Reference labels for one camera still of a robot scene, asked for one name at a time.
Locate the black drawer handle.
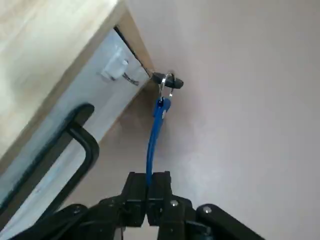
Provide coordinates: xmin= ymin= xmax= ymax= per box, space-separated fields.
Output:
xmin=46 ymin=103 xmax=101 ymax=218

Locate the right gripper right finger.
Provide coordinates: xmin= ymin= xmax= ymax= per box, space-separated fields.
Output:
xmin=146 ymin=170 xmax=267 ymax=240

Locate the wooden drawer box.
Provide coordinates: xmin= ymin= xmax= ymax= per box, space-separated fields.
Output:
xmin=0 ymin=0 xmax=157 ymax=240

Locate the white drawer front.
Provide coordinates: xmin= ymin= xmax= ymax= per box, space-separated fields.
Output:
xmin=0 ymin=26 xmax=151 ymax=240

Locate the small white hook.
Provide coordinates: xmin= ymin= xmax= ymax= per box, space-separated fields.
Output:
xmin=100 ymin=46 xmax=140 ymax=87

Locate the black key with blue strap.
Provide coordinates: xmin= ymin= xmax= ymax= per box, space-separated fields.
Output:
xmin=145 ymin=70 xmax=185 ymax=188

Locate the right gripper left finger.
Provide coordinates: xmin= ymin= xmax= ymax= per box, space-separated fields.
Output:
xmin=13 ymin=171 xmax=149 ymax=240

